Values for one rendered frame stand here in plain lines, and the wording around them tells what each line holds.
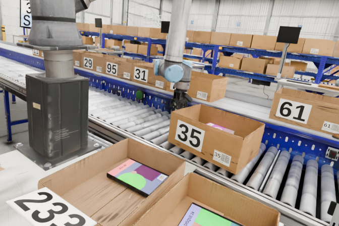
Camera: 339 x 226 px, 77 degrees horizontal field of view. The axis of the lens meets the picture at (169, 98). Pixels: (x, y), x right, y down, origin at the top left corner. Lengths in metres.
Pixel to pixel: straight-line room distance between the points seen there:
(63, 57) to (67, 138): 0.33
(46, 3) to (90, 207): 0.69
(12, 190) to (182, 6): 0.94
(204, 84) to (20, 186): 1.16
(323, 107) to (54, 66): 1.31
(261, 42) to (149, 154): 5.41
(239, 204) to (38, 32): 0.88
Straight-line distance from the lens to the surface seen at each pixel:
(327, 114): 1.40
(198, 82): 1.55
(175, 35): 1.02
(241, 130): 1.24
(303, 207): 0.98
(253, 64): 5.82
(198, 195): 0.79
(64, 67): 0.94
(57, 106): 0.92
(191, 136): 1.05
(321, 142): 1.37
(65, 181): 0.79
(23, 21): 2.10
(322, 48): 5.89
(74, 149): 1.03
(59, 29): 0.90
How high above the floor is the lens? 1.26
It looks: 14 degrees down
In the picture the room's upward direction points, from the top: 7 degrees clockwise
